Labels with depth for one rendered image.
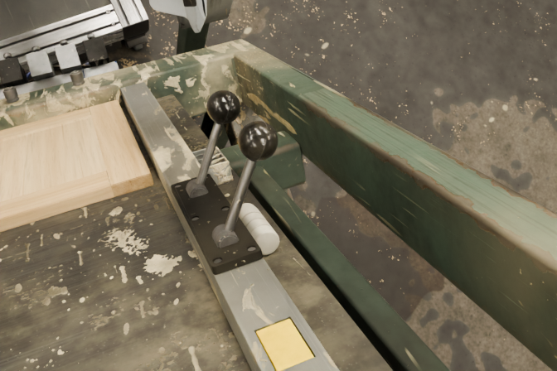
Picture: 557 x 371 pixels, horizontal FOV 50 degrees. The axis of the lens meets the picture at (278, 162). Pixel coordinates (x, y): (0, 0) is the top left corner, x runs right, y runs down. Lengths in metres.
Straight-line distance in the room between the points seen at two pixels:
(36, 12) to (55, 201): 1.29
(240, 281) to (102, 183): 0.37
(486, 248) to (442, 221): 0.07
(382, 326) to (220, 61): 0.78
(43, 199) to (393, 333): 0.51
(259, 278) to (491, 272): 0.22
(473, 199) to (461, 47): 1.99
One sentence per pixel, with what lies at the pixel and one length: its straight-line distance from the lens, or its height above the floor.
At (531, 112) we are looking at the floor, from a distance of 2.64.
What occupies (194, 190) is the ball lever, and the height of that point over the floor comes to 1.40.
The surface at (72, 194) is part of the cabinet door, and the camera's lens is 0.86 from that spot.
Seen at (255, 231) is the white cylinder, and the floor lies 1.44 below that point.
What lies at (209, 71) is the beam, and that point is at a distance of 1.26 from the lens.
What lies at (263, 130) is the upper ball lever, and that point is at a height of 1.55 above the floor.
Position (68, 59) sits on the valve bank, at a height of 0.76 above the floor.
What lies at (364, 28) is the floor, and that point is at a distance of 2.43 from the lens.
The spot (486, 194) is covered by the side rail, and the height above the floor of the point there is 1.55.
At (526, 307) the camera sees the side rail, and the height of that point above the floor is 1.59.
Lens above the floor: 2.07
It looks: 73 degrees down
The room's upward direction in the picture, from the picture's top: 45 degrees clockwise
